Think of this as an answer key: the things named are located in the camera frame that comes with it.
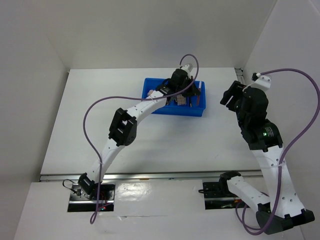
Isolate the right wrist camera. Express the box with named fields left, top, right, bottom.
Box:
left=251, top=73, right=272, bottom=92

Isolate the clear eyeshadow palette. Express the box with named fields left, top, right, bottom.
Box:
left=175, top=95, right=187, bottom=106

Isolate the front aluminium rail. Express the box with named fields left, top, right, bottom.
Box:
left=39, top=169, right=266, bottom=183

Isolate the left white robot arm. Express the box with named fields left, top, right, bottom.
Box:
left=78, top=63, right=197, bottom=200

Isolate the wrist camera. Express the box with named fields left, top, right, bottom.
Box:
left=180, top=63, right=194, bottom=74
left=251, top=73, right=272, bottom=92

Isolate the blue plastic organizer bin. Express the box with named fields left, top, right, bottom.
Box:
left=142, top=78, right=206, bottom=117

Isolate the red lip gloss tube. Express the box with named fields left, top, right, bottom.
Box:
left=196, top=81, right=202, bottom=107

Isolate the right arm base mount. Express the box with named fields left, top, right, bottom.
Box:
left=198, top=182, right=245, bottom=210

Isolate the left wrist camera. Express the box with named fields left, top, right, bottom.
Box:
left=180, top=63, right=194, bottom=74

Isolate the beige makeup sponge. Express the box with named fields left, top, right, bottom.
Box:
left=147, top=89, right=154, bottom=96

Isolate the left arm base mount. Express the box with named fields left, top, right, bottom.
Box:
left=62, top=179, right=116, bottom=213

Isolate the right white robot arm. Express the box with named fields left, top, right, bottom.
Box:
left=218, top=81, right=315, bottom=235

